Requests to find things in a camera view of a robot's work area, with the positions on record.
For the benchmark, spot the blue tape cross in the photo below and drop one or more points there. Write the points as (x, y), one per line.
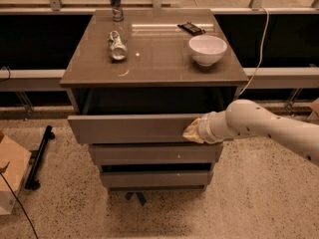
(141, 198)

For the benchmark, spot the cardboard box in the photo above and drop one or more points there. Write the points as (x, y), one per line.
(14, 158)

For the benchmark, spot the grey bottom drawer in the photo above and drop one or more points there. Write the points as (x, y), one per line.
(156, 179)

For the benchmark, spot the grey drawer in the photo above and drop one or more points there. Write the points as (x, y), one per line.
(154, 153)
(156, 179)
(130, 128)

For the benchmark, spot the crushed green can lying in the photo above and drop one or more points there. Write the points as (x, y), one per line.
(117, 46)

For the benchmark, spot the grey middle drawer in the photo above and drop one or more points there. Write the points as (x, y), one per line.
(154, 153)

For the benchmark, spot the grey drawer cabinet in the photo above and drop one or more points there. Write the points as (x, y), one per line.
(158, 76)

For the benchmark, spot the foam gripper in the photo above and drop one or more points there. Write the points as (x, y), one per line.
(206, 128)

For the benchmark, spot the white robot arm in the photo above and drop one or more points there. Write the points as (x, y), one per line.
(245, 118)

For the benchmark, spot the upright blue drink can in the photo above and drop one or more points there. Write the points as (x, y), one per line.
(117, 9)

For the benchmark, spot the white ceramic bowl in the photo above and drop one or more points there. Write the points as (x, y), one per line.
(206, 50)

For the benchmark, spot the grey top drawer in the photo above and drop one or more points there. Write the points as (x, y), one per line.
(130, 128)

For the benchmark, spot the black metal bar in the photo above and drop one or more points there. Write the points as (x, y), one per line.
(36, 157)

